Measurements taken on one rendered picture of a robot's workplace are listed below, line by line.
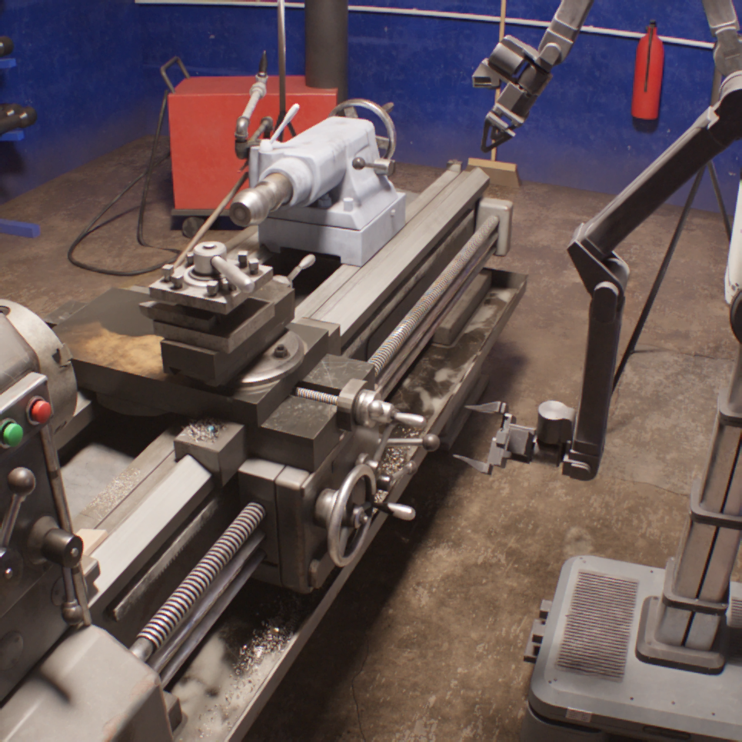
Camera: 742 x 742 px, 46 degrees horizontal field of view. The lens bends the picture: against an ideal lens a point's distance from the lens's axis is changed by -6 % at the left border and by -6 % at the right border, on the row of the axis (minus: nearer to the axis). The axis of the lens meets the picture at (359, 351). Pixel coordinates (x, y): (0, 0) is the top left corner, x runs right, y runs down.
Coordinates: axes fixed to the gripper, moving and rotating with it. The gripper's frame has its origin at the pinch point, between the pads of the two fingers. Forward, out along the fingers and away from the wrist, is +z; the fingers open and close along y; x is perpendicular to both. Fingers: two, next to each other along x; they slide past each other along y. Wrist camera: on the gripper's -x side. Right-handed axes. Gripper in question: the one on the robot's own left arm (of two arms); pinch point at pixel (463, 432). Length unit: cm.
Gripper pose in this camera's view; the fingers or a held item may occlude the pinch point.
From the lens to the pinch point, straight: 183.2
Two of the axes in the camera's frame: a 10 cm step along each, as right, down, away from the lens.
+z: -9.2, -1.9, 3.4
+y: -2.4, 9.7, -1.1
